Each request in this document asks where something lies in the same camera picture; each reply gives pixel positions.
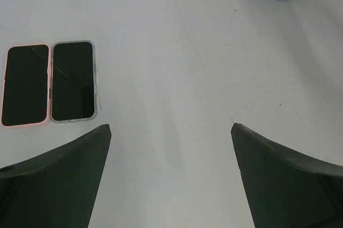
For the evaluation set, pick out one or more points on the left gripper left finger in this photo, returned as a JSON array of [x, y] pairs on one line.
[[57, 188]]

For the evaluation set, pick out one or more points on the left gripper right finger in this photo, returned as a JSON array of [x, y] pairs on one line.
[[286, 188]]

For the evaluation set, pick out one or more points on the black phone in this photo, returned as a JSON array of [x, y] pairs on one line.
[[73, 88]]

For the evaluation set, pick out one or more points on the pink case phone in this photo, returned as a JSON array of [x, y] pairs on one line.
[[25, 99]]

